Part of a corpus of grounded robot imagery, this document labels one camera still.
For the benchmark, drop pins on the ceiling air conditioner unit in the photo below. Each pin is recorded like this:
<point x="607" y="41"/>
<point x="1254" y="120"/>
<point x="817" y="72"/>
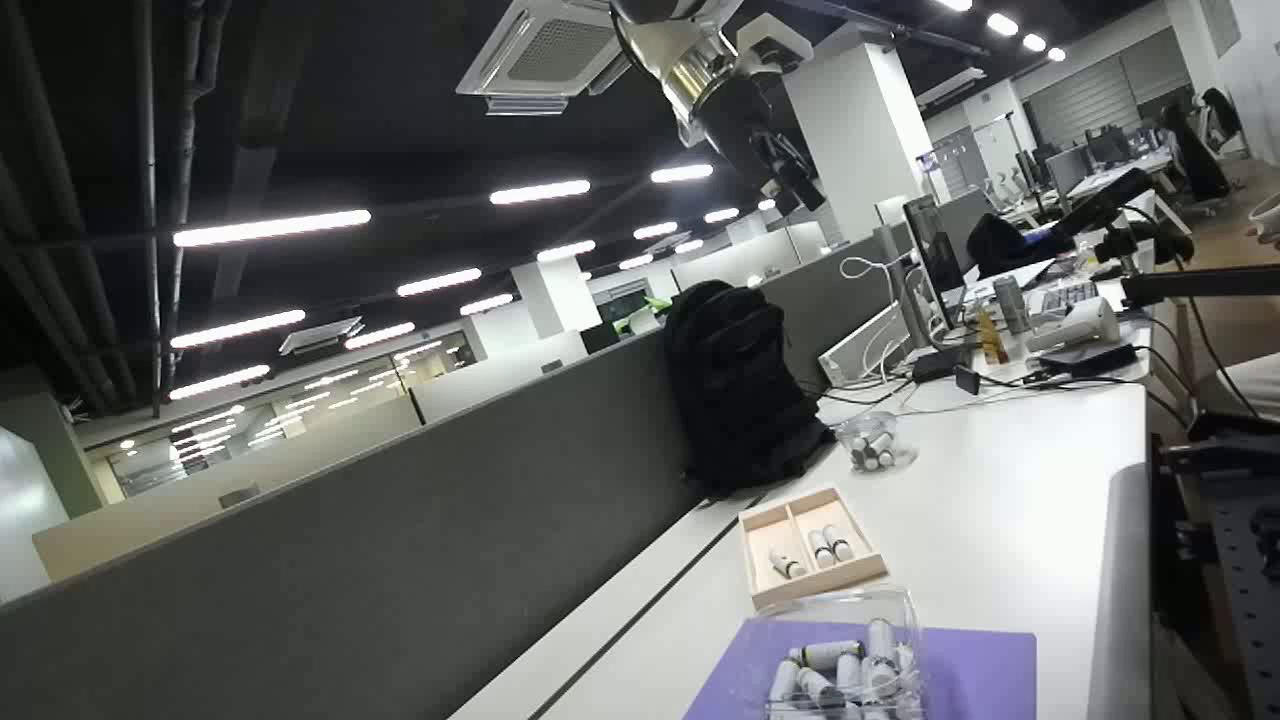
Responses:
<point x="552" y="51"/>

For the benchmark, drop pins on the wooden two-compartment tray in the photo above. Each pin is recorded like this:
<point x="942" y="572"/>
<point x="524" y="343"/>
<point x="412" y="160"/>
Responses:
<point x="854" y="572"/>

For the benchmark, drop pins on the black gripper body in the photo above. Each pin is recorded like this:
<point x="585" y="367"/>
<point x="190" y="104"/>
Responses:
<point x="762" y="132"/>

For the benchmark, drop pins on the white keyboard box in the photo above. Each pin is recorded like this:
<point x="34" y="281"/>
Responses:
<point x="865" y="344"/>

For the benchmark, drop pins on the black perforated breadboard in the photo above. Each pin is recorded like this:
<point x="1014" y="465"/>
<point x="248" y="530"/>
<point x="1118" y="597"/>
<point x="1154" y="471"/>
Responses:
<point x="1254" y="600"/>

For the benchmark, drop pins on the fluorescent ceiling light tube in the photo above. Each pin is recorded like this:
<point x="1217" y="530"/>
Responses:
<point x="239" y="328"/>
<point x="682" y="172"/>
<point x="218" y="380"/>
<point x="380" y="332"/>
<point x="436" y="281"/>
<point x="536" y="192"/>
<point x="274" y="224"/>
<point x="564" y="249"/>

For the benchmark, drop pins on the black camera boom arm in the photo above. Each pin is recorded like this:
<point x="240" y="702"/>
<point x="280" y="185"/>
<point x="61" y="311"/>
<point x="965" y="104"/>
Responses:
<point x="1200" y="281"/>

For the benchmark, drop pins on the small white bottle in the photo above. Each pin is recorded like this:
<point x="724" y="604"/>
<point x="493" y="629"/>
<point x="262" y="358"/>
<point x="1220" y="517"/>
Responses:
<point x="826" y="652"/>
<point x="854" y="676"/>
<point x="821" y="542"/>
<point x="842" y="547"/>
<point x="785" y="564"/>
<point x="881" y="642"/>
<point x="810" y="686"/>

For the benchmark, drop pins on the purple mat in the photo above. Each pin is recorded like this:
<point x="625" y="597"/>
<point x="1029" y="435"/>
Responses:
<point x="982" y="675"/>

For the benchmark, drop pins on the black backpack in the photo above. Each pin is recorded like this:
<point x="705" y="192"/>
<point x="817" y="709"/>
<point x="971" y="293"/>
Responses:
<point x="743" y="384"/>

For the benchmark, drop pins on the black office chair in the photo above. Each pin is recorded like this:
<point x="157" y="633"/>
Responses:
<point x="1200" y="144"/>

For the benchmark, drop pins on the grey desk partition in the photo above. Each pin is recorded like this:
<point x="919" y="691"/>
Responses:
<point x="402" y="560"/>

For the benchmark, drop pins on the black computer monitor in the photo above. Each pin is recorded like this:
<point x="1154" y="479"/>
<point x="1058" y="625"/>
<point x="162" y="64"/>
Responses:
<point x="930" y="253"/>

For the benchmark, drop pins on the clear plastic container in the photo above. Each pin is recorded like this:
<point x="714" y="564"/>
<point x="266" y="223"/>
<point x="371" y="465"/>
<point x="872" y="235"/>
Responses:
<point x="909" y="625"/>

